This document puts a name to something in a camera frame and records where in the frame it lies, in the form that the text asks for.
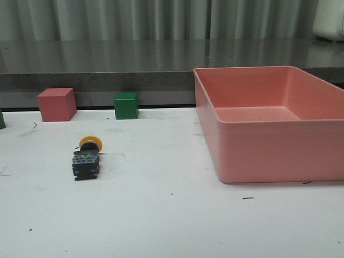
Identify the yellow push button switch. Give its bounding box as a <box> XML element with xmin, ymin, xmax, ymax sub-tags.
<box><xmin>72</xmin><ymin>135</ymin><xmax>103</xmax><ymax>181</ymax></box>

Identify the green cube right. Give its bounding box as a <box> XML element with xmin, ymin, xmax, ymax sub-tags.
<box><xmin>114</xmin><ymin>92</ymin><xmax>139</xmax><ymax>120</ymax></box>

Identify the green cube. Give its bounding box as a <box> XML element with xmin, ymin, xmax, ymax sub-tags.
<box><xmin>0</xmin><ymin>109</ymin><xmax>6</xmax><ymax>130</ymax></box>
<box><xmin>114</xmin><ymin>92</ymin><xmax>139</xmax><ymax>120</ymax></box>

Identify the grey stone counter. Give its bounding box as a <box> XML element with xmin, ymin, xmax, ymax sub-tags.
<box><xmin>1</xmin><ymin>38</ymin><xmax>343</xmax><ymax>110</ymax></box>

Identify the pink plastic bin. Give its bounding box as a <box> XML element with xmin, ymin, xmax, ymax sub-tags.
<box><xmin>194</xmin><ymin>66</ymin><xmax>343</xmax><ymax>183</ymax></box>

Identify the pink cube middle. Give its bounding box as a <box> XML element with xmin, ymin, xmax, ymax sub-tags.
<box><xmin>37</xmin><ymin>88</ymin><xmax>77</xmax><ymax>122</ymax></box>

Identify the green cube left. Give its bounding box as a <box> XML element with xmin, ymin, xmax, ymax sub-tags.
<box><xmin>0</xmin><ymin>109</ymin><xmax>6</xmax><ymax>130</ymax></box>

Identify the grey curtain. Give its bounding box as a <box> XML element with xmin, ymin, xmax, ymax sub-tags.
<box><xmin>1</xmin><ymin>1</ymin><xmax>318</xmax><ymax>41</ymax></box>

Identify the white appliance on counter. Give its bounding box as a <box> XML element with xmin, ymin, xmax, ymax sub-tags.
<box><xmin>312</xmin><ymin>0</ymin><xmax>343</xmax><ymax>42</ymax></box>

